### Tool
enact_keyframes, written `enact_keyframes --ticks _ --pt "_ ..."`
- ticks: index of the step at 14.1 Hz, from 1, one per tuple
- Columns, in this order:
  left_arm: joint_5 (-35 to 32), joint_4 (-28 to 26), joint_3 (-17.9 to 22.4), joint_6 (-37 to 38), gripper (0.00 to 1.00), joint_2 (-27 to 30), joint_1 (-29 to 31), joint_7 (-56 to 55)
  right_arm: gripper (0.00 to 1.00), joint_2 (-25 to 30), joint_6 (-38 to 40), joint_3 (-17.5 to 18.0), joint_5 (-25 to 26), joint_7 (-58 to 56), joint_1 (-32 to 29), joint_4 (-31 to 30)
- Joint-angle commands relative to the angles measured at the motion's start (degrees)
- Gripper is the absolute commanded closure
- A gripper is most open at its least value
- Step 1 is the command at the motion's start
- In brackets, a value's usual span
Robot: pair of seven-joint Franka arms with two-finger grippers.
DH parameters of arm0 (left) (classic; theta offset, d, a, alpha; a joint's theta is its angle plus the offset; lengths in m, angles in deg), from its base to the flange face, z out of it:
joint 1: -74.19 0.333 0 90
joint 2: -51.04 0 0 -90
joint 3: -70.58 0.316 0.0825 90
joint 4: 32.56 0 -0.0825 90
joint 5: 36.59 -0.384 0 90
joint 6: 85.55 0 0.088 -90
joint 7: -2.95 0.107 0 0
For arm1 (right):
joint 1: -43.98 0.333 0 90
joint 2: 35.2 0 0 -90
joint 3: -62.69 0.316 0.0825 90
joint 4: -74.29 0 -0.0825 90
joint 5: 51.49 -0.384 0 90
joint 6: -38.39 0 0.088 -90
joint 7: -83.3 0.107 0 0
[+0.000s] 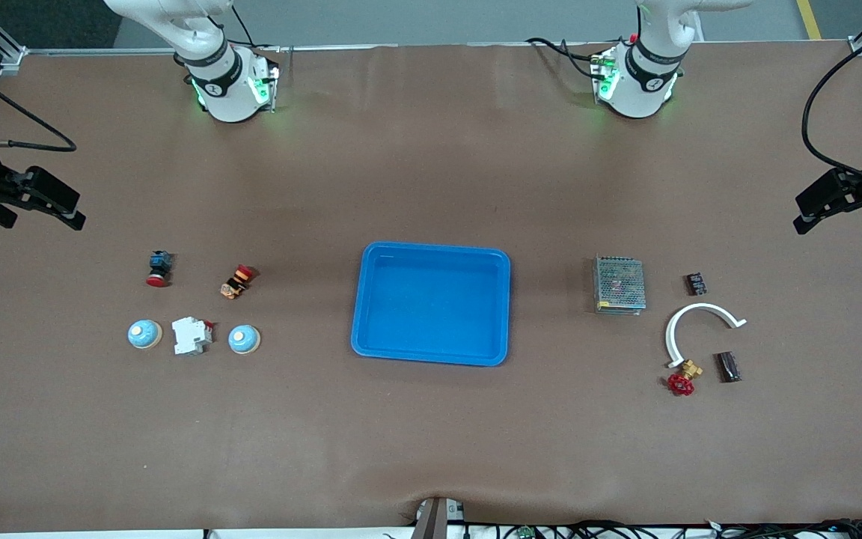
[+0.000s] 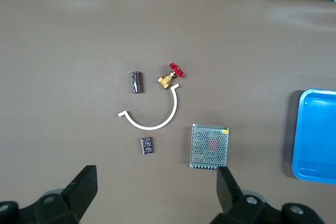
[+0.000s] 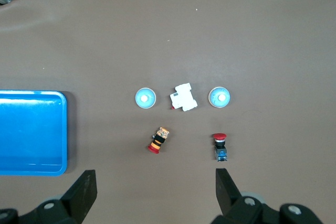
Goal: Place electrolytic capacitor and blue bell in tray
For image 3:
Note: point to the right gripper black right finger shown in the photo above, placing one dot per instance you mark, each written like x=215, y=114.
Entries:
x=231, y=200

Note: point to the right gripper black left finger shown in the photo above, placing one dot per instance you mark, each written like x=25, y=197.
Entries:
x=78, y=195

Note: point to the blue dome call bell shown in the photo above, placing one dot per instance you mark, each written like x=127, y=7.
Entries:
x=141, y=104
x=220, y=104

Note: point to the blue plastic tray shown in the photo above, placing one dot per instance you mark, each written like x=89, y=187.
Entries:
x=31, y=129

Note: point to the red mushroom button blue body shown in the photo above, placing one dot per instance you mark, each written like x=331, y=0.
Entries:
x=220, y=148

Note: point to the red button orange striped body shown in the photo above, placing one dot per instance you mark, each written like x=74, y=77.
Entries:
x=158, y=141

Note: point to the white circuit breaker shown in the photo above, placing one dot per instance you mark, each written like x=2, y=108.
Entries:
x=183, y=98

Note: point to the brown leather table mat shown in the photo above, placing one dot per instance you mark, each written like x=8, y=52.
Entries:
x=183, y=37

